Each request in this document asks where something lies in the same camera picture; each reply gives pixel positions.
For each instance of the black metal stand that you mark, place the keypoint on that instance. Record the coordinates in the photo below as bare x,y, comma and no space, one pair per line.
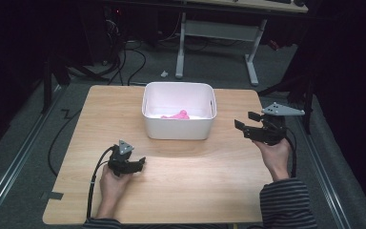
308,105
47,82

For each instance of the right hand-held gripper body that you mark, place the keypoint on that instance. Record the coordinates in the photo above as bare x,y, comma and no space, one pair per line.
271,133

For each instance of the grey tape strip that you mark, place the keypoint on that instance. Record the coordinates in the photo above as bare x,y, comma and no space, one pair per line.
55,195

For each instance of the white paper scrap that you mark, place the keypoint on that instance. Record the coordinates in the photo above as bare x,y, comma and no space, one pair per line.
164,74

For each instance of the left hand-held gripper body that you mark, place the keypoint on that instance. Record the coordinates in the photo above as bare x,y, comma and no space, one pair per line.
120,159

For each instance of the metal floor rail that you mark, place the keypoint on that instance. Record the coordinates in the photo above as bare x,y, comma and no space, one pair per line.
16,159
324,178

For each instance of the desk with white legs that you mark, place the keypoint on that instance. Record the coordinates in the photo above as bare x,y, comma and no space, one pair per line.
219,30

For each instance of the pink cloth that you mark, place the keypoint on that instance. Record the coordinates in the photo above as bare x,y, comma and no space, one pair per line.
178,115

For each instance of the person's left hand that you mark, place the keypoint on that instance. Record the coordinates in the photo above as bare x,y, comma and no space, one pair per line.
112,187

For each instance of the person's right hand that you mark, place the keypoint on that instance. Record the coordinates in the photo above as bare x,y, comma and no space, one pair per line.
276,157

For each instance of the white plastic bin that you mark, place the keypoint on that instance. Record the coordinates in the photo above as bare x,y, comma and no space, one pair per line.
178,127

